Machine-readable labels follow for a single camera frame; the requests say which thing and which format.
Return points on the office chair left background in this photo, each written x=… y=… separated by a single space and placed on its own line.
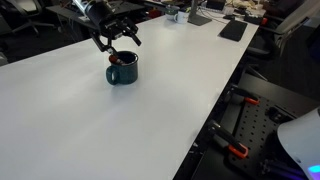
x=27 y=9

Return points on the black keyboard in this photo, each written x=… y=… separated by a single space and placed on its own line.
x=233 y=30

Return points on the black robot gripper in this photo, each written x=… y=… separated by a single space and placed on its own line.
x=114 y=29

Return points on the grey monitor stand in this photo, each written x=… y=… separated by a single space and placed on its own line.
x=194 y=18

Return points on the orange black clamp near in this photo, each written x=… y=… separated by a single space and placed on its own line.
x=238 y=149

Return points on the white mug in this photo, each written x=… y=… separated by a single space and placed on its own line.
x=181 y=17

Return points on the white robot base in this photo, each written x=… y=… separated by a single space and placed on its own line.
x=300 y=138

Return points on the dark green enamel mug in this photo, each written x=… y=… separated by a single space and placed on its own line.
x=126 y=73

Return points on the grey office chair right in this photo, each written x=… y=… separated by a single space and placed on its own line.
x=271 y=38

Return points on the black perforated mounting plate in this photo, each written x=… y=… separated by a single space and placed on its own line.
x=256 y=129

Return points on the orange black clamp far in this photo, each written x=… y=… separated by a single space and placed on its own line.
x=248 y=96

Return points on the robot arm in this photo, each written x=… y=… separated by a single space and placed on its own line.
x=95 y=11

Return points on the orange black clamp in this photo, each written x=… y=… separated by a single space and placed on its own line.
x=238 y=149
x=248 y=96

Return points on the red white marker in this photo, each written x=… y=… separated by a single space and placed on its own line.
x=115 y=60

